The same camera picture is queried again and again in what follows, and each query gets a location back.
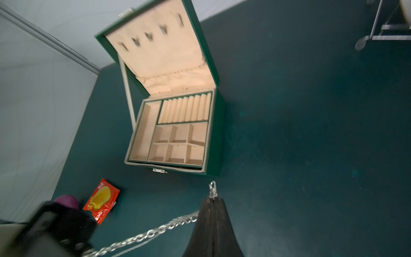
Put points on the green jewelry box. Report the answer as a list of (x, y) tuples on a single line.
[(161, 49)]

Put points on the red yellow snack packet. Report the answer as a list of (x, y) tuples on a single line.
[(102, 200)]

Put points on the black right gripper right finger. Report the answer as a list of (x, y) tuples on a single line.
[(225, 243)]

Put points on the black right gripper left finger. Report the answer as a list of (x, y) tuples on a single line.
[(201, 243)]

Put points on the metal plate rack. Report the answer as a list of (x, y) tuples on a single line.
[(396, 26)]

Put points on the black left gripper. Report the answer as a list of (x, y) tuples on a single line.
[(54, 231)]

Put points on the purple ball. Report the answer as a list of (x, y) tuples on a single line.
[(68, 201)]

